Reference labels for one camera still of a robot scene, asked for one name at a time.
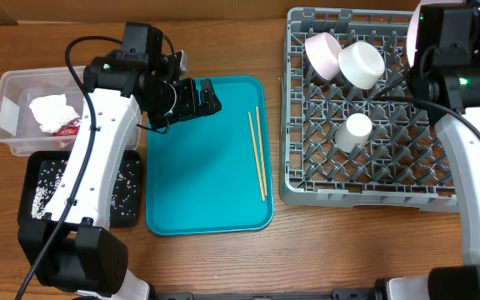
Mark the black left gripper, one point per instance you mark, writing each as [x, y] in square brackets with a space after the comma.
[191, 107]

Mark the white bowl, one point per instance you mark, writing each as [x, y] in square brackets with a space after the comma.
[322, 52]

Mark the white rice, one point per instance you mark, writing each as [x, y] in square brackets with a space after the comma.
[125, 194]

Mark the white cup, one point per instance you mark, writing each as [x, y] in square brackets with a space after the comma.
[354, 131]

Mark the small white plate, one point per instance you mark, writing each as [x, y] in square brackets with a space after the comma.
[361, 64]

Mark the large white plate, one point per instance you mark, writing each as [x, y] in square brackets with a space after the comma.
[411, 46]

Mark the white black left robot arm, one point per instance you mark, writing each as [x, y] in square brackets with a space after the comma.
[70, 247]

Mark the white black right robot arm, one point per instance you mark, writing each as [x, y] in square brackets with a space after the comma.
[443, 45]

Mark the clear plastic waste bin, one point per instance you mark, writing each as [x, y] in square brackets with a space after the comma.
[19, 129]

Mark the grey dishwasher rack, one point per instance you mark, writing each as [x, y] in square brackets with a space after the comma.
[403, 162]

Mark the right wooden chopstick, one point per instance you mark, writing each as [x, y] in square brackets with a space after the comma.
[262, 161]

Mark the teal serving tray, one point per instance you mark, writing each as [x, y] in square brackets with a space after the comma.
[202, 176]

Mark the red snack wrapper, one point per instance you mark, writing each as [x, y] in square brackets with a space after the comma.
[66, 134]

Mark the white paper napkin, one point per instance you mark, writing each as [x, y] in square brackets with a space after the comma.
[52, 112]

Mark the black rectangular tray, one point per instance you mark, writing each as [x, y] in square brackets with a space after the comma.
[32, 171]

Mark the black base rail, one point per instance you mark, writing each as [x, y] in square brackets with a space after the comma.
[335, 294]

